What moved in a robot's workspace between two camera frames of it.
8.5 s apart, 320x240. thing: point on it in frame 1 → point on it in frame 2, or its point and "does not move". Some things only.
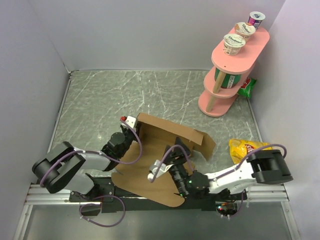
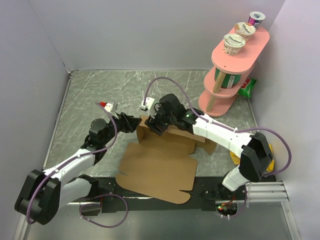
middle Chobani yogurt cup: (245, 29) does not move
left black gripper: (132, 132) → (128, 123)
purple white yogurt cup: (255, 18) does not move
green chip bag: (246, 88) does not move
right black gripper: (171, 159) → (152, 120)
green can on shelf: (229, 80) does not move
